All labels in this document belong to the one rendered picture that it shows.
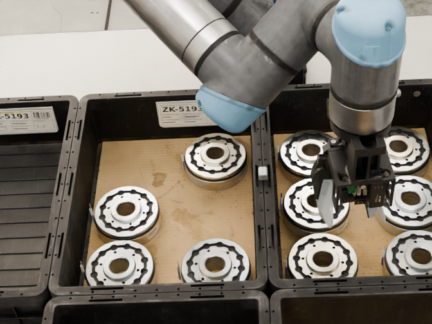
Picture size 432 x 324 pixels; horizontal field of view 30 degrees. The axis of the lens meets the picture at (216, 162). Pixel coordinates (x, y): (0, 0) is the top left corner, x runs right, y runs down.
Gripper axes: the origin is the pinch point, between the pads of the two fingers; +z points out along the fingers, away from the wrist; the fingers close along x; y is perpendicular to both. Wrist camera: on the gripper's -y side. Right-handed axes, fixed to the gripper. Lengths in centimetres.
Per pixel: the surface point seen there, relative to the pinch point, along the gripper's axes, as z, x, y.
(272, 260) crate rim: 4.1, -10.9, 4.0
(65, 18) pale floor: 97, -62, -182
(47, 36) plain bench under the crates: 27, -50, -81
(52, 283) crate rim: 4.1, -41.2, 3.4
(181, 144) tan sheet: 14.1, -22.0, -29.5
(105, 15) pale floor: 97, -48, -181
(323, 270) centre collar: 10.4, -3.4, 2.4
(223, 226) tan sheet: 14.1, -16.7, -10.5
